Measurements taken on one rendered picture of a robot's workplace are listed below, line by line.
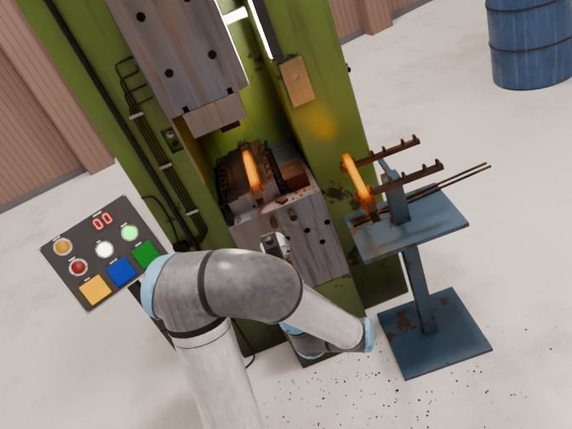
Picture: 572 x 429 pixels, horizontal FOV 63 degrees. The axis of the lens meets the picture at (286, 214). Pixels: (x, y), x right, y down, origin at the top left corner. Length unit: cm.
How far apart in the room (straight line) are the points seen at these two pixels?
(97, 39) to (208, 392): 122
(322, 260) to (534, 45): 256
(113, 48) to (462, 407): 187
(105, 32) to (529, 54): 305
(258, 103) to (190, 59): 64
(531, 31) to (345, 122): 226
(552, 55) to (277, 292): 347
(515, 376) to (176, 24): 183
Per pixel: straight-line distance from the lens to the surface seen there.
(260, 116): 218
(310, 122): 187
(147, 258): 172
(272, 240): 135
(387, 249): 175
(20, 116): 581
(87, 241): 173
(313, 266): 197
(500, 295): 248
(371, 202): 151
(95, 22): 174
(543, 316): 240
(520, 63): 403
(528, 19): 390
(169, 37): 158
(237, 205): 181
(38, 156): 593
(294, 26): 176
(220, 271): 77
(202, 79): 161
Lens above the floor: 186
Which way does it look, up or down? 34 degrees down
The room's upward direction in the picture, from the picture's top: 24 degrees counter-clockwise
